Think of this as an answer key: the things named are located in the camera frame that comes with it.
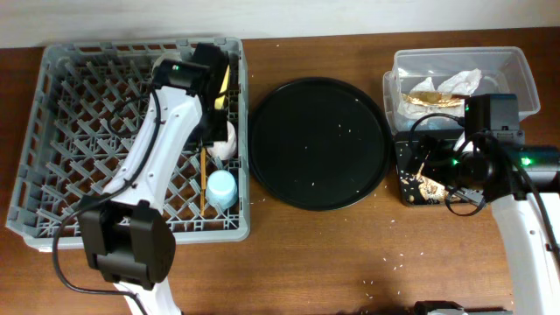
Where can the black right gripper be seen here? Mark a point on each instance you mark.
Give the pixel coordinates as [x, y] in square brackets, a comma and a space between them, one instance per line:
[440, 149]

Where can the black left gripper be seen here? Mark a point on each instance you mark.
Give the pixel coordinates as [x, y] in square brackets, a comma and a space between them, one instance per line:
[220, 135]

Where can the wooden chopstick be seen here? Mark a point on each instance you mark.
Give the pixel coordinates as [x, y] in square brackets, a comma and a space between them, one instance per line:
[203, 180]

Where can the pink cup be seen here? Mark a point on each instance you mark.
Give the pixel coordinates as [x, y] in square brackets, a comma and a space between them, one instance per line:
[224, 150]

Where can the yellow bowl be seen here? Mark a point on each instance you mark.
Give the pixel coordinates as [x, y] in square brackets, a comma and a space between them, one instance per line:
[221, 96]

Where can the blue cup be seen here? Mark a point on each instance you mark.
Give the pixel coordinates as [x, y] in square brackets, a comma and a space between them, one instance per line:
[221, 189]

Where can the gold coffee sachet wrapper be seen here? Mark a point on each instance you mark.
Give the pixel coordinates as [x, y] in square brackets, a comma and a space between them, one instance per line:
[434, 99]

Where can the white tissue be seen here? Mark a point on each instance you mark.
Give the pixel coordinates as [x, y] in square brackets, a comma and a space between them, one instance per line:
[462, 83]

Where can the white round plate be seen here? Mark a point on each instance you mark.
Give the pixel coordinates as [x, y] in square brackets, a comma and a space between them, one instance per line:
[171, 56]

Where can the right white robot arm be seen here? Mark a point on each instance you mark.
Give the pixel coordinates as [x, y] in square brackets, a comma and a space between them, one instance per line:
[520, 183]

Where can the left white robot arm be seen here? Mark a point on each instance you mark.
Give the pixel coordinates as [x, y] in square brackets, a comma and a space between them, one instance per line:
[124, 234]

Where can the grey dishwasher rack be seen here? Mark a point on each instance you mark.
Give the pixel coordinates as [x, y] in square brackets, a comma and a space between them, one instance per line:
[86, 89]

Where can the black rectangular tray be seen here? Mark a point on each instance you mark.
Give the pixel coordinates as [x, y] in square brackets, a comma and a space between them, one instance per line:
[406, 161]

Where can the rice and nutshell pile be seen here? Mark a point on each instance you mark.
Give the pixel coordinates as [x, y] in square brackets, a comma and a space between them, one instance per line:
[418, 190]

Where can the clear plastic bin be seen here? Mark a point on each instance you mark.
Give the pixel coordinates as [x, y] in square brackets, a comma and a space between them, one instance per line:
[504, 70]

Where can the round black tray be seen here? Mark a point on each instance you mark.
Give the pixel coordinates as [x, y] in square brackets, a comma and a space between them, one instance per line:
[319, 144]

